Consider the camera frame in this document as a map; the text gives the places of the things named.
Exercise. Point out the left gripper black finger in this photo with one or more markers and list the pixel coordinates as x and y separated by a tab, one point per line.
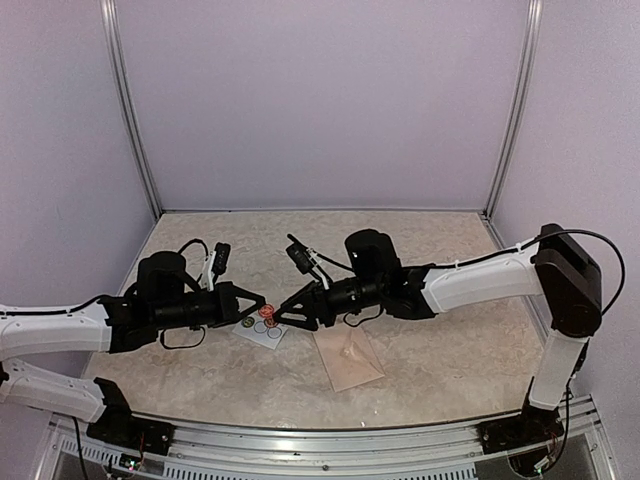
242	312
242	294

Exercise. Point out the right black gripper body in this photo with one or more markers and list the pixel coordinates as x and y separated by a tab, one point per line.
327	313

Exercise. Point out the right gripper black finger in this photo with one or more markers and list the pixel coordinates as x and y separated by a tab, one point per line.
300	302
295	318

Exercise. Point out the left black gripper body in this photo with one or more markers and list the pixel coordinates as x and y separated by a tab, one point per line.
222	312

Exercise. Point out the red round seal sticker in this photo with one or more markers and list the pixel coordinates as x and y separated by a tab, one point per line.
266	311

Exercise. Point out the white sticker sheet with seals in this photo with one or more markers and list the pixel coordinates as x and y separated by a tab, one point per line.
257	330

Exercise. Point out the cream envelope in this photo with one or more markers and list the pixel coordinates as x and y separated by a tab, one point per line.
348	357

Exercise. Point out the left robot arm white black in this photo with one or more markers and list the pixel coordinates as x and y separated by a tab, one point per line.
164	297

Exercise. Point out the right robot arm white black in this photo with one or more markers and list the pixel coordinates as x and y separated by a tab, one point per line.
552	265

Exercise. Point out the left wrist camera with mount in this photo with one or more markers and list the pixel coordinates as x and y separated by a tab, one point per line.
215	266

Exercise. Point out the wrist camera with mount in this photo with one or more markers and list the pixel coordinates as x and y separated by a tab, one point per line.
215	266
306	262

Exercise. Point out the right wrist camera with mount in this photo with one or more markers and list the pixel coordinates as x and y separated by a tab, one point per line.
306	262

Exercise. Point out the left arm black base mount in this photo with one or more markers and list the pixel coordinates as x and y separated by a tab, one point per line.
117	425

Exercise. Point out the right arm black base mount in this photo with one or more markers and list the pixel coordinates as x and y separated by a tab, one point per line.
530	426

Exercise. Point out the front aluminium rail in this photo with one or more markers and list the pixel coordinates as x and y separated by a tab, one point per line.
213	451

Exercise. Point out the left aluminium frame post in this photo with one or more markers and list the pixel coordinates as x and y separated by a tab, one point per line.
115	50

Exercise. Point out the aluminium frame post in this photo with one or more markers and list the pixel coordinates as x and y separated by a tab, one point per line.
115	50
517	108

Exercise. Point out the right aluminium frame post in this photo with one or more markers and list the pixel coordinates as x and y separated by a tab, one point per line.
517	108

